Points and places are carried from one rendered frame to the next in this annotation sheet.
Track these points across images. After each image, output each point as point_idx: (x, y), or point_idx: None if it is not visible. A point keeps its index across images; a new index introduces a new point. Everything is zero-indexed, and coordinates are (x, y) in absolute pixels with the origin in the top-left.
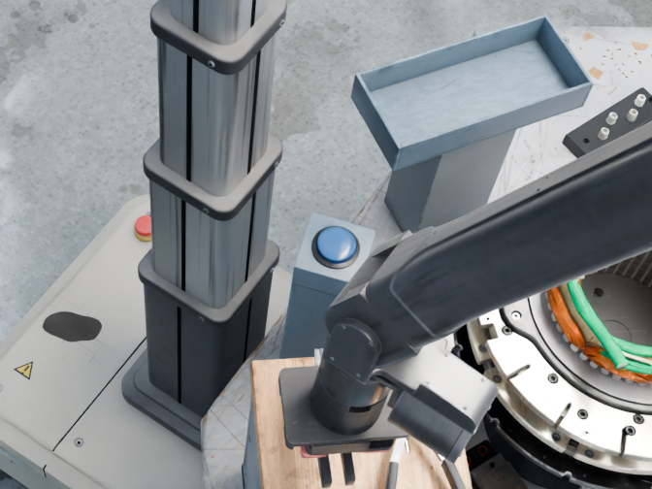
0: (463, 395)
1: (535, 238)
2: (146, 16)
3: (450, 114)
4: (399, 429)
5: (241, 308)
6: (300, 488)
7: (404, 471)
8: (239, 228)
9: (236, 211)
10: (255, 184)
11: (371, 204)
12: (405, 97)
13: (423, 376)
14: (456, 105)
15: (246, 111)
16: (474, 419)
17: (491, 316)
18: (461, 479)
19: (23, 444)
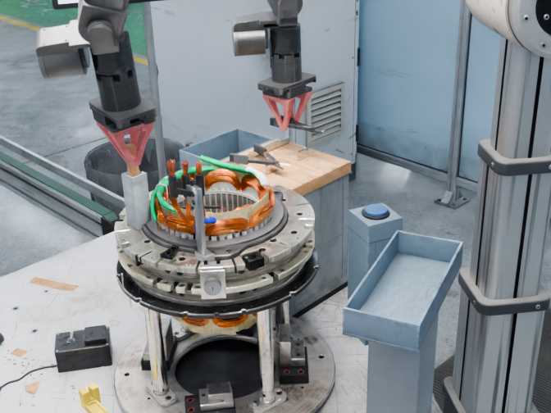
0: (242, 17)
1: None
2: None
3: (404, 284)
4: (262, 81)
5: (446, 394)
6: (291, 150)
7: (261, 165)
8: (462, 314)
9: (458, 279)
10: (466, 285)
11: (434, 405)
12: (436, 278)
13: (257, 14)
14: (407, 290)
15: (480, 211)
16: (233, 18)
17: (275, 187)
18: (236, 155)
19: None
